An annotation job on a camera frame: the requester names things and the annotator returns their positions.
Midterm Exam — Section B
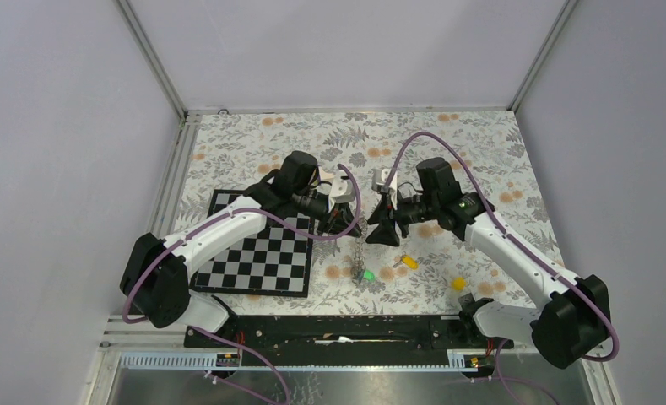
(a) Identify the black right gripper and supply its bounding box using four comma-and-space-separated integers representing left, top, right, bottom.
365, 190, 439, 248

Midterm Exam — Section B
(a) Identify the yellow key tag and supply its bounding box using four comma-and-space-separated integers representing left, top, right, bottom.
393, 255, 419, 270

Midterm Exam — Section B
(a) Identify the green key tag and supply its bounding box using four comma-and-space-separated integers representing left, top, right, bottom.
363, 270, 376, 281

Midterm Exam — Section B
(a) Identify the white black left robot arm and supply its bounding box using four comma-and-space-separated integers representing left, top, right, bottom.
120, 151, 361, 347

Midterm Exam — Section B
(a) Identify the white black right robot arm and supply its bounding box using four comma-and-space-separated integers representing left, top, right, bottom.
366, 158, 613, 369

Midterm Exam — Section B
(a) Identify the floral patterned table mat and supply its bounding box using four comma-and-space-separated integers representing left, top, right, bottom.
163, 111, 562, 316

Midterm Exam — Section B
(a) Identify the black white chessboard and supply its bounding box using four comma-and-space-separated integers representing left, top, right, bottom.
188, 188, 318, 299

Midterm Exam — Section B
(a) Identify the yellow cube block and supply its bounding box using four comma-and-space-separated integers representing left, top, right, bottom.
451, 278, 467, 292

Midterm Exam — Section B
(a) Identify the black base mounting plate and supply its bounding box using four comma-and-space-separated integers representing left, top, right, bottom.
184, 315, 514, 367

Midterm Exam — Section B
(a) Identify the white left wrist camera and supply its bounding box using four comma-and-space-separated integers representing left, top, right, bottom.
319, 169, 355, 206

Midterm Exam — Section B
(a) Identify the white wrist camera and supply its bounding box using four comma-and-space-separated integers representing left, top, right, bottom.
319, 169, 355, 206
371, 168, 398, 195

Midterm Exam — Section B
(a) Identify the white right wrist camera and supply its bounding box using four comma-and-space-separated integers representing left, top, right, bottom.
371, 168, 398, 195

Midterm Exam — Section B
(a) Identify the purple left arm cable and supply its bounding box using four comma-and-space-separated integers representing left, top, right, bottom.
122, 163, 363, 405

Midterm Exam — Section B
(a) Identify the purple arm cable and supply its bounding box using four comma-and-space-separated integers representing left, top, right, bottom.
382, 131, 620, 405
122, 163, 363, 405

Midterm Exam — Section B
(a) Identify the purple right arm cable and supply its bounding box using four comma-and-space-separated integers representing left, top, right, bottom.
382, 131, 620, 405

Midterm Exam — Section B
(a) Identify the grey slotted cable duct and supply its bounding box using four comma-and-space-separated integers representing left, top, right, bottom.
121, 349, 487, 372

